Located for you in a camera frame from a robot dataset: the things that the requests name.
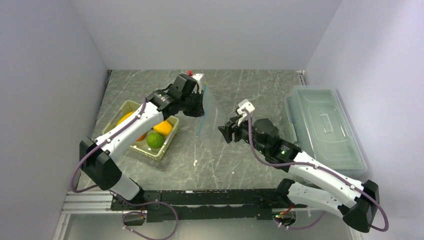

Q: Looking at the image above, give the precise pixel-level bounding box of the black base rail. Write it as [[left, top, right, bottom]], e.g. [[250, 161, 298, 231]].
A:
[[110, 188, 293, 223]]

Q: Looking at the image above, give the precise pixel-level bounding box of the clear zip bag blue zipper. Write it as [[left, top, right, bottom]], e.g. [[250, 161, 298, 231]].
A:
[[195, 82, 227, 140]]

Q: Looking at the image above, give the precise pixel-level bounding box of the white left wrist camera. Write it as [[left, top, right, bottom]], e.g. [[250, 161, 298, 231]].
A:
[[186, 70, 204, 89]]

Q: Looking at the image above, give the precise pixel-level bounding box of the clear plastic lidded container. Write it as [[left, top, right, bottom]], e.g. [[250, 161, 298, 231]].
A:
[[283, 85, 368, 179]]

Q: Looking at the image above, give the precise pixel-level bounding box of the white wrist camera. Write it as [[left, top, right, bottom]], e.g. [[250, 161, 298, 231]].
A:
[[235, 98, 255, 124], [186, 70, 204, 89]]

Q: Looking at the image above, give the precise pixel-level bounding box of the yellow banana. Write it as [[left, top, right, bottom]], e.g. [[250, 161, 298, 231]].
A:
[[115, 111, 134, 127]]

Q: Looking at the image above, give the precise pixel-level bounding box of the pale yellow plastic basket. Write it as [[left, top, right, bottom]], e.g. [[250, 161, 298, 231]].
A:
[[101, 100, 180, 161]]

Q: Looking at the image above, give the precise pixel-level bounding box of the orange tangerine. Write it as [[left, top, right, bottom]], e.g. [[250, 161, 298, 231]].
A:
[[136, 133, 148, 142]]

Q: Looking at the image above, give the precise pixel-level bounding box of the aluminium frame rail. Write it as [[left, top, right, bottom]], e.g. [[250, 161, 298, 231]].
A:
[[61, 191, 113, 214]]

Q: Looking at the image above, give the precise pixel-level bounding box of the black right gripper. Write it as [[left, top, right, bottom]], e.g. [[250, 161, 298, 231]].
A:
[[218, 113, 268, 155]]

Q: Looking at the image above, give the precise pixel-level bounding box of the yellow bell pepper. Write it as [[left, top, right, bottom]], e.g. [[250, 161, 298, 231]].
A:
[[152, 120, 173, 136]]

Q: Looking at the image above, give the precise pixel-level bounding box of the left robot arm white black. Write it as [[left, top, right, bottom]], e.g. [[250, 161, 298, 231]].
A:
[[77, 73, 205, 210]]

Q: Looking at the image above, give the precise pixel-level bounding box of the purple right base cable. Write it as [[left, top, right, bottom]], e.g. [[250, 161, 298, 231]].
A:
[[274, 206, 327, 232]]

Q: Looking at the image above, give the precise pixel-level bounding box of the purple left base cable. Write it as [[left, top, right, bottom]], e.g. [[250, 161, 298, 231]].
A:
[[114, 195, 180, 240]]

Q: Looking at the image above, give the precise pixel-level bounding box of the green bumpy fruit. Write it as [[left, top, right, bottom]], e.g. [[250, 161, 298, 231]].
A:
[[146, 132, 165, 149]]

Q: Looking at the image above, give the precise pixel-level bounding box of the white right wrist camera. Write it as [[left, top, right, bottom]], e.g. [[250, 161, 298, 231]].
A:
[[235, 98, 255, 124]]

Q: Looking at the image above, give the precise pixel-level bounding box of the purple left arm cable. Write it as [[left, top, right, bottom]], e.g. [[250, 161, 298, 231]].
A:
[[70, 94, 148, 194]]

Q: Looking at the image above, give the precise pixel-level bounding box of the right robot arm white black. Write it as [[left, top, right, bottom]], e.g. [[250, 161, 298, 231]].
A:
[[218, 116, 389, 233]]

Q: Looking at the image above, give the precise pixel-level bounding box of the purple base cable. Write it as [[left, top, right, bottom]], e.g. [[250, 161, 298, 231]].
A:
[[114, 195, 180, 240], [274, 206, 327, 232]]

